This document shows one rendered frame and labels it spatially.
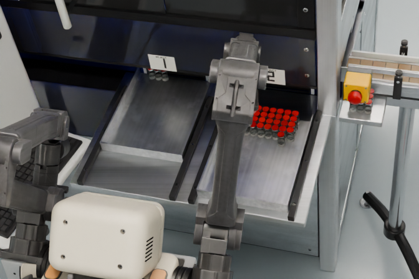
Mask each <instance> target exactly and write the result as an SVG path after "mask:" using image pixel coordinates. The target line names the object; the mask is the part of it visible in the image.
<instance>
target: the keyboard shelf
mask: <svg viewBox="0 0 419 279"><path fill-rule="evenodd" d="M68 136H70V137H73V138H76V139H78V140H81V141H82V142H83V143H82V144H81V146H80V147H79V149H78V150H77V151H76V152H75V154H74V155H73V156H72V157H71V158H70V160H69V161H68V163H67V164H66V165H65V166H64V168H63V169H62V170H61V172H60V173H59V174H58V180H57V185H60V186H61V185H62V184H63V183H64V181H65V180H66V179H67V178H68V176H69V175H70V174H71V172H72V171H73V170H74V168H75V167H76V166H77V165H78V163H79V162H80V160H81V159H82V158H83V156H84V154H85V152H86V150H87V148H88V146H89V144H90V142H91V140H89V139H87V138H83V137H81V136H77V135H74V134H72V133H69V134H68ZM15 233H16V229H15V231H14V232H13V233H12V234H11V236H15ZM11 236H10V237H9V238H8V239H6V238H4V237H2V236H0V248H1V249H5V248H9V243H10V238H11Z"/></svg>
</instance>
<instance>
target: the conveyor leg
mask: <svg viewBox="0 0 419 279"><path fill-rule="evenodd" d="M414 118H415V109H413V108H404V107H399V113H398V126H397V138H396V145H395V158H394V165H393V177H392V190H391V197H390V210H389V217H388V226H389V227H390V228H391V229H392V230H398V229H400V228H401V226H402V218H403V208H404V202H405V192H406V186H407V176H408V166H409V160H410V150H411V144H412V134H413V124H414Z"/></svg>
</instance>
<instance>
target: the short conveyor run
mask: <svg viewBox="0 0 419 279"><path fill-rule="evenodd" d="M407 45H408V41H407V40H406V39H403V40H402V41H401V46H400V54H399V55H395V54H384V53H378V52H367V51H361V50H352V53H350V54H349V59H348V62H347V66H346V67H354V68H360V69H370V70H373V72H372V87H371V88H372V89H374V96H380V97H387V104H386V105H389V106H399V107H404V108H413V109H419V57H413V56H407V55H408V46H407Z"/></svg>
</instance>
